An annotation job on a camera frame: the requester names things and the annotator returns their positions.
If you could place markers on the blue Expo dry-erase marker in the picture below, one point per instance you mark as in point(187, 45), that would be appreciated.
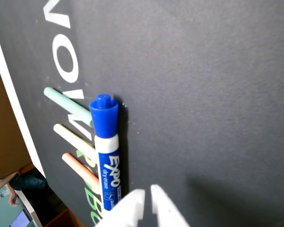
point(107, 146)

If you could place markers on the yellow chalk stick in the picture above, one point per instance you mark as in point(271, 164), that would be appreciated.
point(73, 138)

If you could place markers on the green chalk stick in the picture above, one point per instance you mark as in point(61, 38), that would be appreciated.
point(68, 104)

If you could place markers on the orange chalk stick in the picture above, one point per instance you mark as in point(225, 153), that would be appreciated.
point(82, 170)

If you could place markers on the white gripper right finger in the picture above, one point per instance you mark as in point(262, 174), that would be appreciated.
point(165, 208)

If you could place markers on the laptop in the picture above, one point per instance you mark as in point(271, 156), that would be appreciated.
point(21, 220)

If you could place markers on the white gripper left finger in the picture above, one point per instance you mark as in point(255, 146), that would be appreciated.
point(127, 210)

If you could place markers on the person's hand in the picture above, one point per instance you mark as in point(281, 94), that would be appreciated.
point(13, 199)

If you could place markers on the person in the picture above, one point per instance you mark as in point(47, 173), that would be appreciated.
point(30, 183)

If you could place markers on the dark grey WOWROBO mat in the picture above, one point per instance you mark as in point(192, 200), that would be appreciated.
point(203, 94)

